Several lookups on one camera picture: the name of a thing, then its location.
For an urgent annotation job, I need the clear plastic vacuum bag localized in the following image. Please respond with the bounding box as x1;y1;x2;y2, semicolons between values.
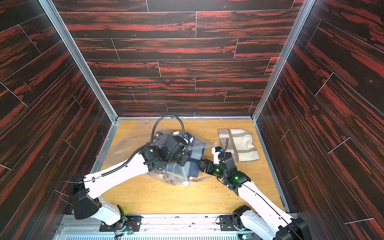
86;115;217;189

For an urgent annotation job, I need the dark blue grey plaid scarf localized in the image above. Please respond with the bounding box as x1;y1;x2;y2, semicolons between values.
165;135;207;186

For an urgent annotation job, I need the beige striped scarf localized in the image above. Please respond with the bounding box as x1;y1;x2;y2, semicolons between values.
218;129;260;162

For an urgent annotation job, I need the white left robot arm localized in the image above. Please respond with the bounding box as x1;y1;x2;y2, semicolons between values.
72;132;194;226

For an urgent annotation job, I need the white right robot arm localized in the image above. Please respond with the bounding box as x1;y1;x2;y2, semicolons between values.
198;148;312;240

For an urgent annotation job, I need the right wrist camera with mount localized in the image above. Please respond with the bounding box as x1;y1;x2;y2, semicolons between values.
212;147;224;165

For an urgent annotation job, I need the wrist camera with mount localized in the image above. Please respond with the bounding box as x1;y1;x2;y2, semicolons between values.
183;133;194;147
212;147;224;165

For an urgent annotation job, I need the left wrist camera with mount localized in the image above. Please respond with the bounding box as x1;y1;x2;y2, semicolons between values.
183;133;194;147

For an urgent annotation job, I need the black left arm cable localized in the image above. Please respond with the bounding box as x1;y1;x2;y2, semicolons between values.
98;114;186;181

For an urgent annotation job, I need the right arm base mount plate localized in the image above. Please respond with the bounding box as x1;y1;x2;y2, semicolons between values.
216;215;239;232

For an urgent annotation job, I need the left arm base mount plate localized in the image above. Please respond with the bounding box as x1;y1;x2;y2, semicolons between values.
99;215;143;233

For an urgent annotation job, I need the aluminium corner frame post right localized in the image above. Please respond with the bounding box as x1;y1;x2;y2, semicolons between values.
252;0;316;126

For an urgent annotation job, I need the aluminium corner frame post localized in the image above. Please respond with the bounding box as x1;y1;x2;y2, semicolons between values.
38;0;118;124
252;0;316;126

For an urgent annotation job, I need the aluminium corner frame post left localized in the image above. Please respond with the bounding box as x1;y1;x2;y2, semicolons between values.
38;0;118;124

